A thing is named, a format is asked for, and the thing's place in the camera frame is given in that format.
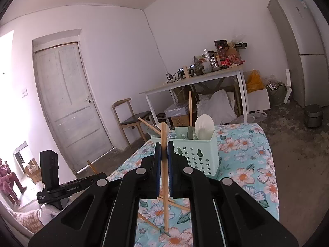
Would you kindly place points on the wall switch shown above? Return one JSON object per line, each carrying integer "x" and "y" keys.
{"x": 24, "y": 93}

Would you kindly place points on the wooden chair with dark seat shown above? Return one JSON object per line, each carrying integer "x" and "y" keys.
{"x": 133, "y": 118}

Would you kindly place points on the white rice paddle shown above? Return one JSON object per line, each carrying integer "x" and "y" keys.
{"x": 204, "y": 127}

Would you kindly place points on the white cardboard box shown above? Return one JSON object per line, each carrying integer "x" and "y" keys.
{"x": 258, "y": 100}

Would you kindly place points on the green plastic utensil holder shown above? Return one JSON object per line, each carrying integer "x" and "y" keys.
{"x": 203, "y": 149}

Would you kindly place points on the white wooden door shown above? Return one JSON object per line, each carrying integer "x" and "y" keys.
{"x": 69, "y": 103}

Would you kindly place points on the cardboard box on desk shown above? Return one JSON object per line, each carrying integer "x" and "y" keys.
{"x": 234, "y": 55}

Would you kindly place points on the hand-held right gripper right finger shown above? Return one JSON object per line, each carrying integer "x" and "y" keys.
{"x": 171, "y": 167}

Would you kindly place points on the white soup spoon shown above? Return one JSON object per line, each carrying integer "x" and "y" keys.
{"x": 168, "y": 130}

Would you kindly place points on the black handheld device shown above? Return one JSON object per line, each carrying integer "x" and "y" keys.
{"x": 180, "y": 73}

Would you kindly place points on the olive green bag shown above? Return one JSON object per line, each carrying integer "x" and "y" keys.
{"x": 276, "y": 95}

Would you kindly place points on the black charger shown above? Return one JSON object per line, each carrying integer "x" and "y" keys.
{"x": 170, "y": 78}

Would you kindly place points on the grey rice cooker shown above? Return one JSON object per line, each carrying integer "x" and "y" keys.
{"x": 313, "y": 115}

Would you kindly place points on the white pillow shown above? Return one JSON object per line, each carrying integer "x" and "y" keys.
{"x": 216, "y": 103}

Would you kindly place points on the red label bottle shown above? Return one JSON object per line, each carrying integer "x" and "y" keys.
{"x": 223, "y": 59}

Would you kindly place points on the yellow plastic bag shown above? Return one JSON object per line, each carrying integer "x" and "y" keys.
{"x": 254, "y": 82}

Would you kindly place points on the single wooden chopstick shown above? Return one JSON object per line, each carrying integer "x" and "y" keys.
{"x": 180, "y": 206}
{"x": 92, "y": 167}
{"x": 190, "y": 108}
{"x": 149, "y": 221}
{"x": 146, "y": 122}
{"x": 163, "y": 139}

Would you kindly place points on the person's left hand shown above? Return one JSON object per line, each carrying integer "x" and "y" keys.
{"x": 47, "y": 212}

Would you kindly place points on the wrapped flat grey box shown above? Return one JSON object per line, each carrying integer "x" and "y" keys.
{"x": 177, "y": 109}

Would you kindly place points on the grey refrigerator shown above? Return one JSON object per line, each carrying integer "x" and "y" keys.
{"x": 303, "y": 43}

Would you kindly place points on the white desk with wooden top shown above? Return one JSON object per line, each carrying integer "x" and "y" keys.
{"x": 205, "y": 76}

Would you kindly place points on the wooden block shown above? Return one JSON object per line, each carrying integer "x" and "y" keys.
{"x": 186, "y": 72}

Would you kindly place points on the white plastic panel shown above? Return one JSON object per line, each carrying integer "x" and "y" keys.
{"x": 287, "y": 82}

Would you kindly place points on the small cardboard box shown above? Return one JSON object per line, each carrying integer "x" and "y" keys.
{"x": 180, "y": 120}

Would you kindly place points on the floral blue blanket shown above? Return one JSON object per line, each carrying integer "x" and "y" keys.
{"x": 244, "y": 175}

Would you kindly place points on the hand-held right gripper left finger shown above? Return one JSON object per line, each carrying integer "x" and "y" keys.
{"x": 159, "y": 167}

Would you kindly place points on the metal canister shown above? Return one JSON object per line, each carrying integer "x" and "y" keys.
{"x": 213, "y": 61}

